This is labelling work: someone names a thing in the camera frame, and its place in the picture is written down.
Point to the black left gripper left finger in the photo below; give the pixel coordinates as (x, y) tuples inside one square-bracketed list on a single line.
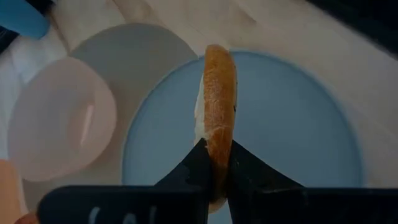
[(124, 205)]

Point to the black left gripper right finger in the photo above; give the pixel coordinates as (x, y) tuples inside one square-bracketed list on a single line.
[(280, 205)]

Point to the red apple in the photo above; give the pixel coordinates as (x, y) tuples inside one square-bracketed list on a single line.
[(28, 219)]

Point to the pink plate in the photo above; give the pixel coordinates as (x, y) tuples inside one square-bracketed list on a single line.
[(59, 121)]

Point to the toasted bagel half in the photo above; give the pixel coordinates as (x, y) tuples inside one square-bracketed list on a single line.
[(219, 102)]

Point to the grey round plate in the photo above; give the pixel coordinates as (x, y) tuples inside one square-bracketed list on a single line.
[(289, 124), (133, 53)]

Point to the orange translucent plastic bin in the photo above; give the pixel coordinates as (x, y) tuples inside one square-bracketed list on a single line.
[(7, 193)]

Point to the blue cup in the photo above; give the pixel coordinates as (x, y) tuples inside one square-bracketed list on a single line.
[(21, 15)]

